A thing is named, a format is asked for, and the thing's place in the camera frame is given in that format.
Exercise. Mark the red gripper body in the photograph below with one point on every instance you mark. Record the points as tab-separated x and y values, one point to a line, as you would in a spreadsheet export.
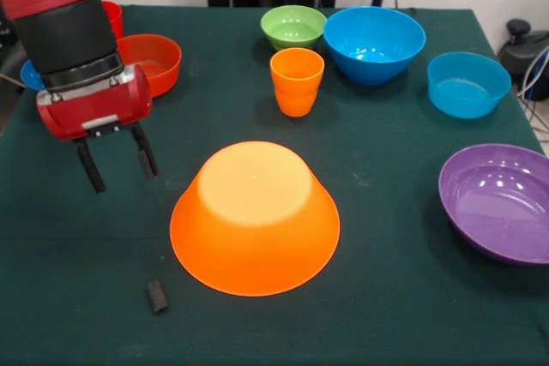
94	104

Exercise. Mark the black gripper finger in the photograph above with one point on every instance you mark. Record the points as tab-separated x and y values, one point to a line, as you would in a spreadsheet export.
146	151
91	166

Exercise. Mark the large orange bowl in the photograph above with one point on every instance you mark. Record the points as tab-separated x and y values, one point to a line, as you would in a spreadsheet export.
255	233

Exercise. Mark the orange cup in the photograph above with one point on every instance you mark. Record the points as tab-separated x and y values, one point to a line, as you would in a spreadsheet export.
298	83

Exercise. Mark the dark blue bowl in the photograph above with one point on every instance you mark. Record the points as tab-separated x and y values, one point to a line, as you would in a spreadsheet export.
31	76

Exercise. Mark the red-orange bowl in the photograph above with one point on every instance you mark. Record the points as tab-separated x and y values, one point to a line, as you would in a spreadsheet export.
158	61

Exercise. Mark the red cup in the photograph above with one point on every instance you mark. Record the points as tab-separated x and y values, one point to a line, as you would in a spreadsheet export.
113	19

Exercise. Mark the small black rubber piece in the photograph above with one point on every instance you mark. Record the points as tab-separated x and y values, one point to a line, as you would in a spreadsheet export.
157	296

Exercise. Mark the green bowl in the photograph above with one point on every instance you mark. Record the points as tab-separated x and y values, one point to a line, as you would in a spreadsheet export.
293	27

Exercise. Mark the dark green tablecloth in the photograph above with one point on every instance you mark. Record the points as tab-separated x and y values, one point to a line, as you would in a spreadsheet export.
300	331

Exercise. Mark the large light blue bowl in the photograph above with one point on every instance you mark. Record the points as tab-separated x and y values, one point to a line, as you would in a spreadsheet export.
373	44

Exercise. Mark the small light blue bowl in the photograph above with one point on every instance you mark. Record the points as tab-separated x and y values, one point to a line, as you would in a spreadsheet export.
469	87

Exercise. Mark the purple bowl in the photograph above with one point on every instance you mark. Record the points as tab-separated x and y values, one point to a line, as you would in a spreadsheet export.
497	207

